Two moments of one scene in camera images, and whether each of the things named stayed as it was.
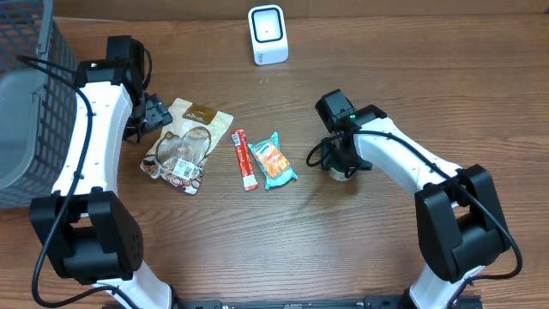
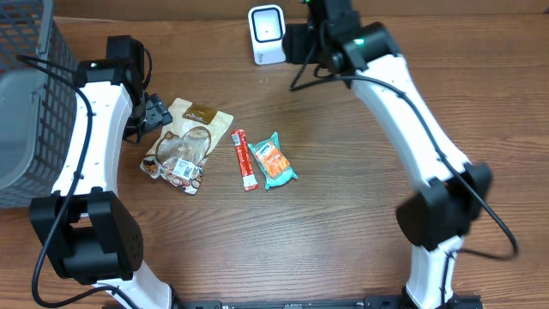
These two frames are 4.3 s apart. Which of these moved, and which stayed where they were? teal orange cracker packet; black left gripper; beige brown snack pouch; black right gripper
Moved: black right gripper
Stayed: black left gripper; teal orange cracker packet; beige brown snack pouch
